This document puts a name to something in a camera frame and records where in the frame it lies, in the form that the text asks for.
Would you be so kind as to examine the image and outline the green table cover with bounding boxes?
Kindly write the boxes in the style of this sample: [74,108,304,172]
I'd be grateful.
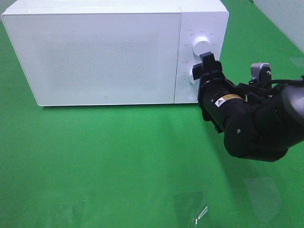
[0,27,304,228]

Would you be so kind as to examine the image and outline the white microwave oven body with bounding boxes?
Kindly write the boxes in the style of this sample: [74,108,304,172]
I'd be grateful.
[1,0,229,104]

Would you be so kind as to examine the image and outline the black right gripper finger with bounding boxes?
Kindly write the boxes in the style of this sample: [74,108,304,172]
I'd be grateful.
[192,63,203,80]
[199,51,222,75]

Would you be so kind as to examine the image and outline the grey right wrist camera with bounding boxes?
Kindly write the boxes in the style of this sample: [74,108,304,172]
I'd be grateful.
[250,62,272,83]

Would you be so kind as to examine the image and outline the white microwave door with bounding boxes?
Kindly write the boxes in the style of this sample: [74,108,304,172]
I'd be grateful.
[2,13,181,106]

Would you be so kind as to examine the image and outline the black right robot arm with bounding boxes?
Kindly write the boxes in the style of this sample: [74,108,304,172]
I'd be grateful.
[192,52,304,162]

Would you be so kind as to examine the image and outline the white microwave knob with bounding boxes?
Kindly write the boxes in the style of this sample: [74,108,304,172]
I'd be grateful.
[192,36,211,56]
[189,69,200,85]

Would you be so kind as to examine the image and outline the black camera cable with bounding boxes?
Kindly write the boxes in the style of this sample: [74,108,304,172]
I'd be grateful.
[238,75,304,95]

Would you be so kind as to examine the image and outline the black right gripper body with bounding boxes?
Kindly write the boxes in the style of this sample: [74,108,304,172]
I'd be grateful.
[198,71,248,121]

